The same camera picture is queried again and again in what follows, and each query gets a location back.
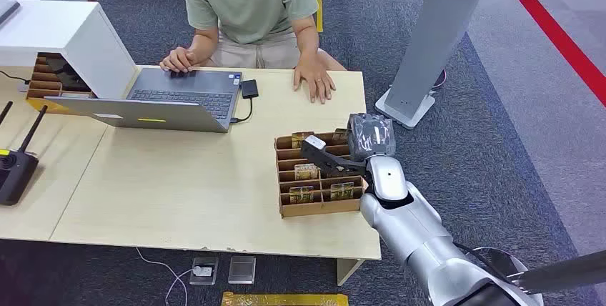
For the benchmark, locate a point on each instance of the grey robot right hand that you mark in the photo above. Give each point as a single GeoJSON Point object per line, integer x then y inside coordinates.
{"type": "Point", "coordinates": [371, 137]}

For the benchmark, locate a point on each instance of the person's right hand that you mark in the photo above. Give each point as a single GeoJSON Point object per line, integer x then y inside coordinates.
{"type": "Point", "coordinates": [179, 60]}

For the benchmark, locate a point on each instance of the person's left hand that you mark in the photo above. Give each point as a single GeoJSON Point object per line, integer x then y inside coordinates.
{"type": "Point", "coordinates": [315, 81]}

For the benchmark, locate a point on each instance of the person's right forearm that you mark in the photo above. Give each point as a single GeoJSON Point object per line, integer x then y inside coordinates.
{"type": "Point", "coordinates": [204, 45]}

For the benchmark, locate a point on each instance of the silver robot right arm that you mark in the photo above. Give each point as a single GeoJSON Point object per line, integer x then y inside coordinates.
{"type": "Point", "coordinates": [416, 233]}

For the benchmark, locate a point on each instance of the person's left forearm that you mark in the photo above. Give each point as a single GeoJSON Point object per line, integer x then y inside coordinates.
{"type": "Point", "coordinates": [307, 41]}

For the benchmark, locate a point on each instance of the gold patterned card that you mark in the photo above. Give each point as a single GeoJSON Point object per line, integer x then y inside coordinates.
{"type": "Point", "coordinates": [306, 171]}
{"type": "Point", "coordinates": [342, 191]}
{"type": "Point", "coordinates": [301, 195]}
{"type": "Point", "coordinates": [302, 138]}

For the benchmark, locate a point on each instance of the cardboard card divider box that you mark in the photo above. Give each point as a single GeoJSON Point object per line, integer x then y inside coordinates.
{"type": "Point", "coordinates": [312, 208]}

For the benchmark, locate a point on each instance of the grey laptop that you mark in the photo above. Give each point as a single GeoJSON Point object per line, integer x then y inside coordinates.
{"type": "Point", "coordinates": [180, 93]}

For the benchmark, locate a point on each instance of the black usb hub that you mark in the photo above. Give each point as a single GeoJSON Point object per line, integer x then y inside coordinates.
{"type": "Point", "coordinates": [249, 89]}

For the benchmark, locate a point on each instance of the white cabinet box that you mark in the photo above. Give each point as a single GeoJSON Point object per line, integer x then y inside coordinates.
{"type": "Point", "coordinates": [71, 38]}

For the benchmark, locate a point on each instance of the grey kiosk stand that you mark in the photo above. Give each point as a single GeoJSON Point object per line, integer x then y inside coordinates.
{"type": "Point", "coordinates": [435, 34]}

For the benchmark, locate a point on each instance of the wooden table leg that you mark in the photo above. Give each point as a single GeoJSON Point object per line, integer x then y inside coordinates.
{"type": "Point", "coordinates": [348, 270]}

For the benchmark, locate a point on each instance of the cardboard slotted organizer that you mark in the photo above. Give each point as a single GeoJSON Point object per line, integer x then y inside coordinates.
{"type": "Point", "coordinates": [45, 81]}

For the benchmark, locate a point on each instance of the grey flat device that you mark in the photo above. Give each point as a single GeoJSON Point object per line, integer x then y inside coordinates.
{"type": "Point", "coordinates": [7, 9]}

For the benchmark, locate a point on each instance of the long yellow floor tape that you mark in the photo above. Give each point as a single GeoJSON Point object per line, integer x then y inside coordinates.
{"type": "Point", "coordinates": [284, 300]}

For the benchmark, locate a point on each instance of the metal floor socket cover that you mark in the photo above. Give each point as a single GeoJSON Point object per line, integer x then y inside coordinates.
{"type": "Point", "coordinates": [242, 269]}

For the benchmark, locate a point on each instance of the black remote controller with antennas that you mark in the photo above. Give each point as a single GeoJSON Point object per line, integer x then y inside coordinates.
{"type": "Point", "coordinates": [16, 171]}

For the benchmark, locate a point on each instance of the metal floor socket with plug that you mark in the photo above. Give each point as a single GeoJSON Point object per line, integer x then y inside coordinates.
{"type": "Point", "coordinates": [204, 270]}

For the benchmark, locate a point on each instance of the dark grey pole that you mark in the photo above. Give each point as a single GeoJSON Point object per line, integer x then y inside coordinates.
{"type": "Point", "coordinates": [563, 273]}

